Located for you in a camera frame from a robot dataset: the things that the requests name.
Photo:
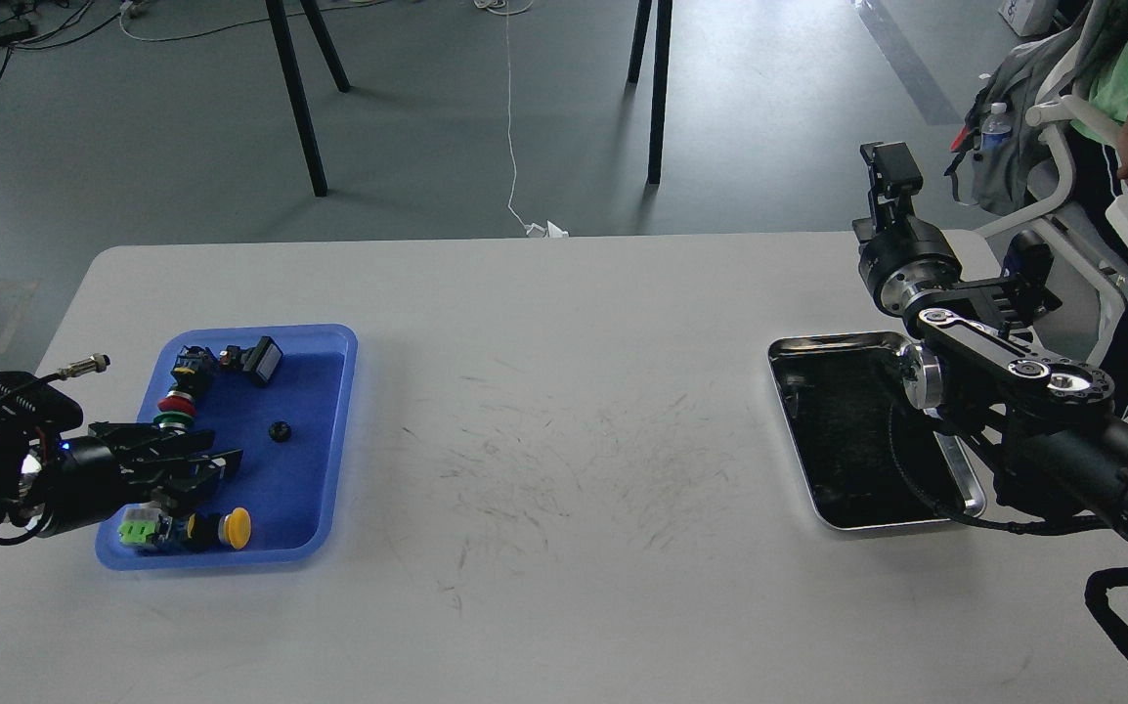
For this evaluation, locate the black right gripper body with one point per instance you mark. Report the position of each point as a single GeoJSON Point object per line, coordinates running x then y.
{"type": "Point", "coordinates": [896, 270]}

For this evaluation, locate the blue plastic tray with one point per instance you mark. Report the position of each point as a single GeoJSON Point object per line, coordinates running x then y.
{"type": "Point", "coordinates": [288, 489]}

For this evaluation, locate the black stand leg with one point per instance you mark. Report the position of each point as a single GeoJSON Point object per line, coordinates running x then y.
{"type": "Point", "coordinates": [662, 46]}
{"type": "Point", "coordinates": [277, 18]}

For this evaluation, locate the red push button switch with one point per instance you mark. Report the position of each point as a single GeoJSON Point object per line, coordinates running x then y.
{"type": "Point", "coordinates": [177, 402]}

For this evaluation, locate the black blue switch block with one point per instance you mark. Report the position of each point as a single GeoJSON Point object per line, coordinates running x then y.
{"type": "Point", "coordinates": [194, 370]}

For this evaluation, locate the white chair frame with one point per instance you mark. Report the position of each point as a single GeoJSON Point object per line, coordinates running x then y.
{"type": "Point", "coordinates": [1096, 275]}

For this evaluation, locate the green block silver switch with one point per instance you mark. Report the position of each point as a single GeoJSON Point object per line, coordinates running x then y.
{"type": "Point", "coordinates": [145, 528]}

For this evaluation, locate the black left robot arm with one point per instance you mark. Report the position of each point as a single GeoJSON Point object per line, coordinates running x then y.
{"type": "Point", "coordinates": [34, 413]}

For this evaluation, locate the green push button switch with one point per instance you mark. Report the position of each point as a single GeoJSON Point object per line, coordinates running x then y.
{"type": "Point", "coordinates": [178, 421]}

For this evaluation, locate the grey backpack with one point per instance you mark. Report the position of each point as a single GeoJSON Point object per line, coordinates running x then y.
{"type": "Point", "coordinates": [1033, 73]}

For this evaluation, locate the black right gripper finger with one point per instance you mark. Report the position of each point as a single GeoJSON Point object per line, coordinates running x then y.
{"type": "Point", "coordinates": [895, 178]}
{"type": "Point", "coordinates": [865, 231]}

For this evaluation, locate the silver metal tray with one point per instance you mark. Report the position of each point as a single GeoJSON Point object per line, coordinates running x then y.
{"type": "Point", "coordinates": [854, 447]}

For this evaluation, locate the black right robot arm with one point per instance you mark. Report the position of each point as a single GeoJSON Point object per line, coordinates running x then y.
{"type": "Point", "coordinates": [1041, 421]}

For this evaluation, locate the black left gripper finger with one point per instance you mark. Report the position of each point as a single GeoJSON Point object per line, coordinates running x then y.
{"type": "Point", "coordinates": [181, 485]}
{"type": "Point", "coordinates": [132, 443]}

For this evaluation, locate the small black gear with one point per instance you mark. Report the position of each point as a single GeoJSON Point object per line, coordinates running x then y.
{"type": "Point", "coordinates": [280, 431]}

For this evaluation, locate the black stand leg right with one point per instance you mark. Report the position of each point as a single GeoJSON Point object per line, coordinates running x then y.
{"type": "Point", "coordinates": [662, 46]}

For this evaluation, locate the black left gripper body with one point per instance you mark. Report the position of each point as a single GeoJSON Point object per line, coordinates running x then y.
{"type": "Point", "coordinates": [83, 481]}

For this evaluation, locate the black stand leg left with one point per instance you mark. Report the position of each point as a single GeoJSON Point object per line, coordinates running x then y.
{"type": "Point", "coordinates": [277, 18]}

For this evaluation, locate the yellow mushroom push button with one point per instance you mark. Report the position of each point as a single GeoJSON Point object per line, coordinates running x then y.
{"type": "Point", "coordinates": [207, 531]}

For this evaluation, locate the black square push button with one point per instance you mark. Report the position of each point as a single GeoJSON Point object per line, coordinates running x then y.
{"type": "Point", "coordinates": [260, 363]}

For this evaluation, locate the clear water bottle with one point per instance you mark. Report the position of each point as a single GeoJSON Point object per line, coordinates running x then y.
{"type": "Point", "coordinates": [996, 128]}

